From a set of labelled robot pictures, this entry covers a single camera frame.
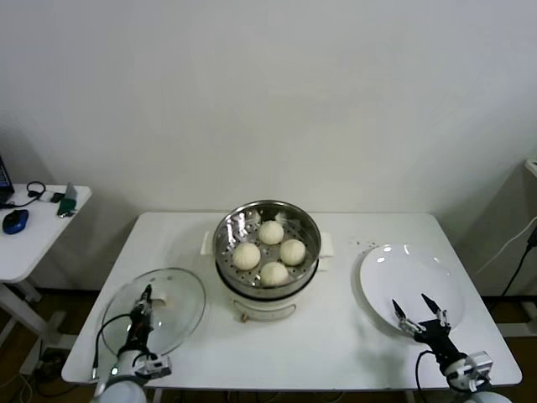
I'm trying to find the floor power strip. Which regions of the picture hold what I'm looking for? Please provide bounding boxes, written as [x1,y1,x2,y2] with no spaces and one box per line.
[31,347,68,373]

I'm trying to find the perforated steel steamer basket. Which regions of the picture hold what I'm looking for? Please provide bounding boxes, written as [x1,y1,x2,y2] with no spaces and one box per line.
[202,200,336,295]

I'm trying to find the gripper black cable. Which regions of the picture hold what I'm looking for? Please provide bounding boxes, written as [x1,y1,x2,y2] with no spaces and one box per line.
[414,350,449,400]
[91,313,136,381]

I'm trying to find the white side table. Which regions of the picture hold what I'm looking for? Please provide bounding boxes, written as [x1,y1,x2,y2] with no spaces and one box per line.
[0,183,93,377]

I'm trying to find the scattered dark crumbs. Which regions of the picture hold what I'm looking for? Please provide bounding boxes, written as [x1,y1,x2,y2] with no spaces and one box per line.
[346,238,379,254]

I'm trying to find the round glass lid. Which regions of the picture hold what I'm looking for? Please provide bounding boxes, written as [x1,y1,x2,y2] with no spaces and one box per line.
[102,267,207,358]

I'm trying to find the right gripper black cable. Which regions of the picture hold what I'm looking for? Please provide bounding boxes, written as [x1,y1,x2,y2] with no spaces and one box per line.
[414,350,449,400]

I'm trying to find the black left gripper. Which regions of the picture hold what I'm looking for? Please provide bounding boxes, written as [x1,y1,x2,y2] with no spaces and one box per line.
[125,284,154,352]

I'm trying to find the thin black looped cable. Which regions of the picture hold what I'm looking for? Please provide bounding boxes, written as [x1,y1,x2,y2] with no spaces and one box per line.
[1,181,48,210]

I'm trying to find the white steamed baozi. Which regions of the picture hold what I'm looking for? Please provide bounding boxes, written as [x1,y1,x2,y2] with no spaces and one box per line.
[258,220,285,246]
[260,260,290,288]
[279,238,306,266]
[232,242,262,271]

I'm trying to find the green grey small device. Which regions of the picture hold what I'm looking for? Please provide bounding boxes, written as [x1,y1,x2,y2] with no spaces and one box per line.
[56,181,80,218]

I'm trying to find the black power cable with plug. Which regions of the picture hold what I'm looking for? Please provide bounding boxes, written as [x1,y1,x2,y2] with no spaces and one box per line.
[501,229,537,296]

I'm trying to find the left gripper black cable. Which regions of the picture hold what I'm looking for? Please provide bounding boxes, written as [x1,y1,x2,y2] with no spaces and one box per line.
[91,313,136,381]

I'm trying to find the white electric cooker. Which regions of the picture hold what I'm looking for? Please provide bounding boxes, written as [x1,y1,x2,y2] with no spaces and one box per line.
[202,230,336,324]

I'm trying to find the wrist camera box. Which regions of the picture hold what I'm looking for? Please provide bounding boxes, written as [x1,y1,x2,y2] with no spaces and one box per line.
[133,354,172,378]
[463,351,493,379]

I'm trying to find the white wall cable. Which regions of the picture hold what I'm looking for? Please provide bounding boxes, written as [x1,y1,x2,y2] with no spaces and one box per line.
[475,217,537,275]

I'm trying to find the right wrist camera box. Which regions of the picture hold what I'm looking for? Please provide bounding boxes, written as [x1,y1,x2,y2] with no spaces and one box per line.
[463,351,493,379]

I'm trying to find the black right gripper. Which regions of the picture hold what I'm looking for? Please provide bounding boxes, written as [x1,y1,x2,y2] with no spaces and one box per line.
[391,293,467,369]

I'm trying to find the blue computer mouse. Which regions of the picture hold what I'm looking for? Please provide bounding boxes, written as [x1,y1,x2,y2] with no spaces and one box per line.
[2,209,29,235]

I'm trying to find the white round plate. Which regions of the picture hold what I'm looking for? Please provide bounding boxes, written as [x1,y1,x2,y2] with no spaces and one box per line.
[359,243,467,339]

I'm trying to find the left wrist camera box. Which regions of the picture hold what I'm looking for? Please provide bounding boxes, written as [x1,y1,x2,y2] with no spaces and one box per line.
[133,354,172,378]

